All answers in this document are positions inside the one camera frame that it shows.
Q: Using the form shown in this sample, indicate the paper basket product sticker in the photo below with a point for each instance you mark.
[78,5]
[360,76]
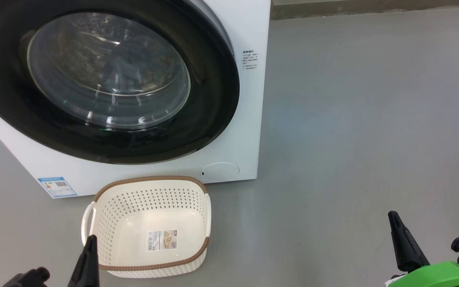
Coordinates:
[161,240]

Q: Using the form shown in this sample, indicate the black round glass washer door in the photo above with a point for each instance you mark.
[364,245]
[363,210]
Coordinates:
[213,99]

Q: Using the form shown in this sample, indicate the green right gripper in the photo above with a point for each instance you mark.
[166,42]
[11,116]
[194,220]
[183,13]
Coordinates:
[440,277]

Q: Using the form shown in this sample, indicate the white front-load washing machine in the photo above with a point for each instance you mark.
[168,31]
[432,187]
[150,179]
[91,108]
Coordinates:
[249,119]

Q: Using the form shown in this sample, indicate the printed warning text label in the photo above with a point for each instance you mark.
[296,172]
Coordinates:
[250,59]

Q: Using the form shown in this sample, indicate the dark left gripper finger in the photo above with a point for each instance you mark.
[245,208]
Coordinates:
[88,267]

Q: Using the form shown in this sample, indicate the cream perforated laundry basket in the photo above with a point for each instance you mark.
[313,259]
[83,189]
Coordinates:
[134,199]

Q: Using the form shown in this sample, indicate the round white filter cover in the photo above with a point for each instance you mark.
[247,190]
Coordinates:
[219,172]

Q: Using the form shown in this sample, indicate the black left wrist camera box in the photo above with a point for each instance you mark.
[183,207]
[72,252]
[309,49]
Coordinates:
[30,279]

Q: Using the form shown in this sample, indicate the blue energy label sticker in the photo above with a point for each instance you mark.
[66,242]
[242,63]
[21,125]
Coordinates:
[57,187]

